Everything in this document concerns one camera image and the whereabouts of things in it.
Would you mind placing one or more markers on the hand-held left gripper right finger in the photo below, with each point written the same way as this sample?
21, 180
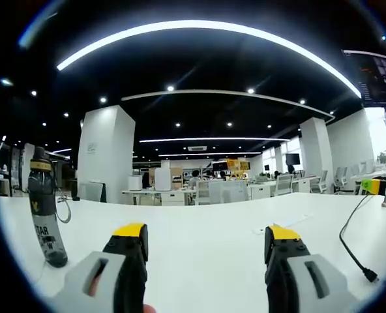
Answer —
297, 287

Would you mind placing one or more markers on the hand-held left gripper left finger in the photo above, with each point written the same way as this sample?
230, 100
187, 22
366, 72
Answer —
92, 280

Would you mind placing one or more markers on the white desk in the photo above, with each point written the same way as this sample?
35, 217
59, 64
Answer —
199, 234

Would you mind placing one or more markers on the white desk partition panel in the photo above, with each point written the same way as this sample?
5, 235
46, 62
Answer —
224, 191

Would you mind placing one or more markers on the person's left hand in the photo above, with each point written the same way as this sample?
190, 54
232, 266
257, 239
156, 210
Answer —
149, 309

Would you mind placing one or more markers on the green potted plant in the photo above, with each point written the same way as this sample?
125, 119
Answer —
383, 158

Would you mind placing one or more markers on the white mesh office chair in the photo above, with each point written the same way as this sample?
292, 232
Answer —
340, 177
320, 181
283, 184

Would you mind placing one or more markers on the dark grey water bottle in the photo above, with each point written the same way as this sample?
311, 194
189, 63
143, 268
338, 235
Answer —
44, 208

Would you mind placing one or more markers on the small white appliance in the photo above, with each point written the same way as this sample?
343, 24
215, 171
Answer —
135, 183

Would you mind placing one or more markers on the black computer monitor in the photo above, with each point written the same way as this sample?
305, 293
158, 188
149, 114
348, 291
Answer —
375, 78

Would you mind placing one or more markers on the tall white air purifier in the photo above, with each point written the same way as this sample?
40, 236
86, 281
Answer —
163, 179

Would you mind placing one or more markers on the brown cardboard box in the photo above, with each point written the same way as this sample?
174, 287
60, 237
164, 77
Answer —
176, 177

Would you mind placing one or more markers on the yellow sign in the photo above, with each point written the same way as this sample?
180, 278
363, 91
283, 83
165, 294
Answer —
237, 164

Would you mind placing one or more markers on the long ceiling light strip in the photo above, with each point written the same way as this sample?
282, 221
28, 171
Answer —
196, 24

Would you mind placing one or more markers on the black wall screen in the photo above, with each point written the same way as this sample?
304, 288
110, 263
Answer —
292, 159

